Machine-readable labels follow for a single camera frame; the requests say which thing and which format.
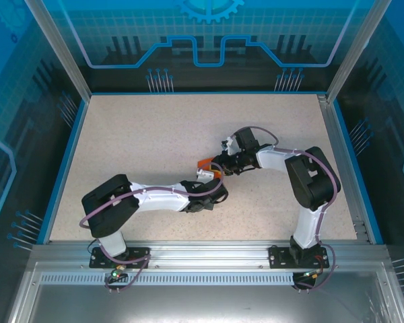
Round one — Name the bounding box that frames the grey metal tray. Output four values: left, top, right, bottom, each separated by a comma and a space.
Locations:
6, 262, 404, 323

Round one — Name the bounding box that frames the blue printed back panel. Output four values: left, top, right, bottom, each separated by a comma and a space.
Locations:
36, 0, 374, 94

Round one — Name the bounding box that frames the blue printed side panel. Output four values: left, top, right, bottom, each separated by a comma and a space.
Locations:
0, 0, 90, 323
326, 0, 404, 323

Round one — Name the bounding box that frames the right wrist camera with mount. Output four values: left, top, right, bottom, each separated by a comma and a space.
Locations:
220, 136, 237, 154

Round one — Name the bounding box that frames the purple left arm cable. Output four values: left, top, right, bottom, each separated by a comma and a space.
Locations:
79, 162, 225, 293

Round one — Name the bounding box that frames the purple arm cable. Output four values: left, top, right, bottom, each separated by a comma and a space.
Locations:
232, 125, 341, 293
79, 162, 225, 293

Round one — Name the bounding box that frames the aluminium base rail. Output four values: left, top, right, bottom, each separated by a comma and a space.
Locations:
30, 239, 390, 270

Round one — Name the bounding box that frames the slotted grey cable duct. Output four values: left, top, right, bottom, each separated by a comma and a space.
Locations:
38, 272, 312, 287

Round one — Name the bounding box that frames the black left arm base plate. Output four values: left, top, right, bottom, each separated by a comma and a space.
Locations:
89, 246, 152, 269

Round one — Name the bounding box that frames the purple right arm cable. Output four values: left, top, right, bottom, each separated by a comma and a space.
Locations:
232, 125, 341, 293

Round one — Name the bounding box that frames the aluminium side rail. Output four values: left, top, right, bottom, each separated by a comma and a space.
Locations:
317, 94, 373, 244

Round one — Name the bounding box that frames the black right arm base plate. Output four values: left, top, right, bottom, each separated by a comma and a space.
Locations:
268, 244, 328, 269

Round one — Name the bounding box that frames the aluminium frame post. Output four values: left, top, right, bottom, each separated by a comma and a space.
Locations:
325, 0, 391, 104
23, 0, 92, 101

